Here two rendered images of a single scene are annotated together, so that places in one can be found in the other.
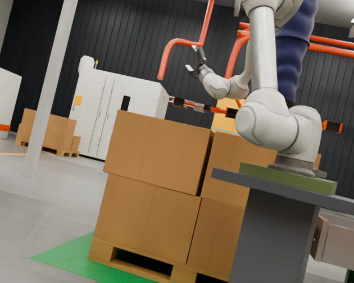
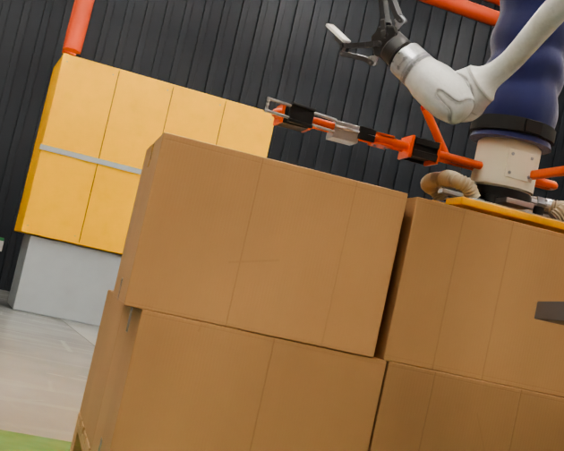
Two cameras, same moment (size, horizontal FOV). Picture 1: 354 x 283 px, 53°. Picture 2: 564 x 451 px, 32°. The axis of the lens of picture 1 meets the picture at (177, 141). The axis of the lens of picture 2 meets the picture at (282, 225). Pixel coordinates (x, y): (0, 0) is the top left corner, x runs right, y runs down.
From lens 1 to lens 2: 1.11 m
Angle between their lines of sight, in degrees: 26
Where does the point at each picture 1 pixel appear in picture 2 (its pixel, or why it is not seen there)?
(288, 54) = not seen: hidden behind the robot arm
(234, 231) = (460, 434)
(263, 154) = (521, 252)
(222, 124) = (73, 138)
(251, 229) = not seen: outside the picture
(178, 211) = (332, 400)
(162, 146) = (291, 235)
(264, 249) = not seen: outside the picture
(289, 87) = (553, 97)
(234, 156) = (460, 259)
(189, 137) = (356, 211)
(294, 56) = not seen: outside the picture
